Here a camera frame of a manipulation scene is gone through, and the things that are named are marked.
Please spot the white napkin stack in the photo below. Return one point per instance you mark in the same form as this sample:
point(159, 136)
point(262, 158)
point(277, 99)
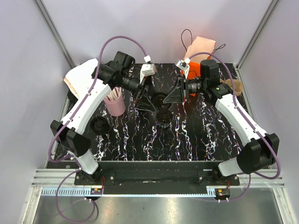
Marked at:
point(79, 79)

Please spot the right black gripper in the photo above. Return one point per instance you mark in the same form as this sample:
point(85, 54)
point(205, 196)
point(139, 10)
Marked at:
point(176, 95)

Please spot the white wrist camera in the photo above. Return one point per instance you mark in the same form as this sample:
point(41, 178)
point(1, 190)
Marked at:
point(147, 69)
point(184, 66)

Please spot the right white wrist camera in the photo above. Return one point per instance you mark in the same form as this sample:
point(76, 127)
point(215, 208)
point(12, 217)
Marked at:
point(184, 66)

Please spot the pink straw holder cup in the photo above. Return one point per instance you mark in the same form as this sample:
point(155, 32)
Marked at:
point(117, 107)

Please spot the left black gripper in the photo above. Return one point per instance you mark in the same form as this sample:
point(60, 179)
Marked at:
point(144, 101)

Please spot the black round napkin base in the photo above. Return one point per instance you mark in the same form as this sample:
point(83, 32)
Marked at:
point(72, 98)

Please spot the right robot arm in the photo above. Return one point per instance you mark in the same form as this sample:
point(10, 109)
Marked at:
point(259, 148)

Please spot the bottom pulp cup carrier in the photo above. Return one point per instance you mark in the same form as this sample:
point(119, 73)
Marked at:
point(236, 83)

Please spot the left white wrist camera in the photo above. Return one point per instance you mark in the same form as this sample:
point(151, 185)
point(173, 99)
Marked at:
point(147, 69)

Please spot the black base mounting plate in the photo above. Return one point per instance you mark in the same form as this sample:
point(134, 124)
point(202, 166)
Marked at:
point(156, 178)

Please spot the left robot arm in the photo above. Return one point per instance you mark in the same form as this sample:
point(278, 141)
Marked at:
point(68, 132)

